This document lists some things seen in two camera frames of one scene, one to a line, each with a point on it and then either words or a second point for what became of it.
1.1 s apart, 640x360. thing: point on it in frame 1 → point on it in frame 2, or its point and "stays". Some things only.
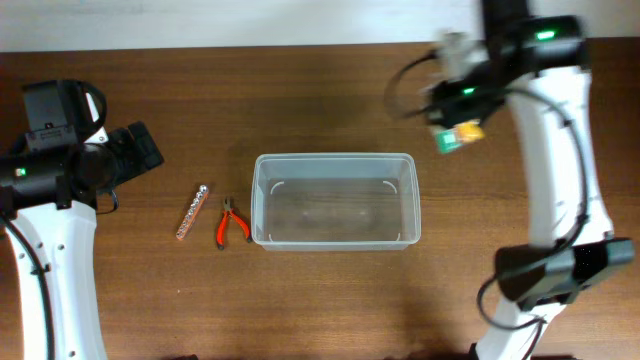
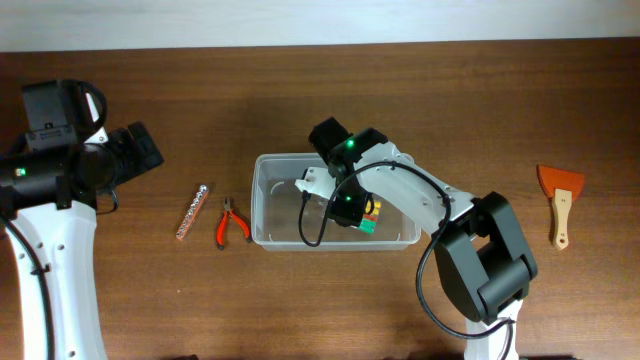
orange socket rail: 193,211 stays
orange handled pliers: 229,212 stays
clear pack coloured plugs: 451,139 → 370,220
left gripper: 135,162 stays
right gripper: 443,109 → 347,212
